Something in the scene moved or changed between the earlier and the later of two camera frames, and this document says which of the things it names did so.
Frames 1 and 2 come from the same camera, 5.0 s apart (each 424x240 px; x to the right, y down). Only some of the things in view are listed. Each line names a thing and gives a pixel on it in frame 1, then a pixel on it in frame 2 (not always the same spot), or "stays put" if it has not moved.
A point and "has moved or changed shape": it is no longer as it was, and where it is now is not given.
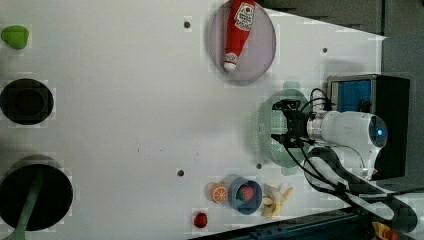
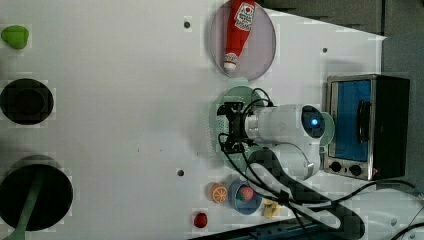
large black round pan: x=53 y=198 stays put
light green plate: x=273 y=122 has moved or changed shape
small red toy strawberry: x=200 y=220 stays put
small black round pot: x=27 y=101 stays put
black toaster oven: x=383 y=95 stays put
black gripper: x=297 y=123 -> x=235 y=141
